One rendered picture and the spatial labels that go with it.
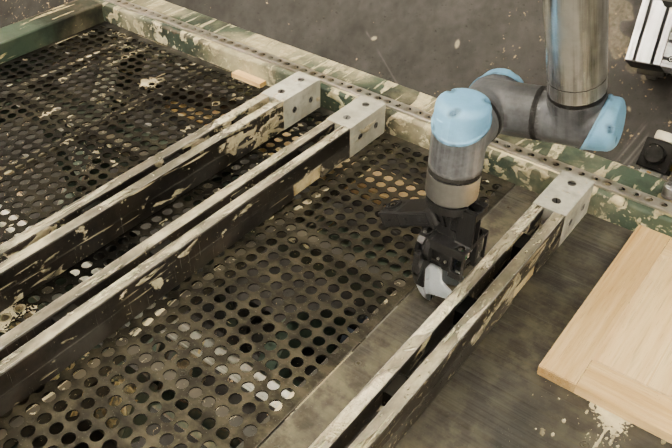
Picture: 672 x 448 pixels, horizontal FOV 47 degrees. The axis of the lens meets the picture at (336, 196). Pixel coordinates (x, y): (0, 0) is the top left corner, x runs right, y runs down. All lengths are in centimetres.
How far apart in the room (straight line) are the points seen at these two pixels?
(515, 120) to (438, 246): 21
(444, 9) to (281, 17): 65
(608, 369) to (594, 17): 51
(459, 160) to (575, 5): 24
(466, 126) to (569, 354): 39
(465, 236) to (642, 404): 33
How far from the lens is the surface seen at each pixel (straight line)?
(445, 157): 102
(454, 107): 99
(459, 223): 109
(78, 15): 216
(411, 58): 264
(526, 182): 151
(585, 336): 122
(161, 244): 127
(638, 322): 128
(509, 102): 107
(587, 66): 99
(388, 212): 116
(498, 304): 120
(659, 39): 220
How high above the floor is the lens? 234
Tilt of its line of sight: 60 degrees down
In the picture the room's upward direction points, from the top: 84 degrees counter-clockwise
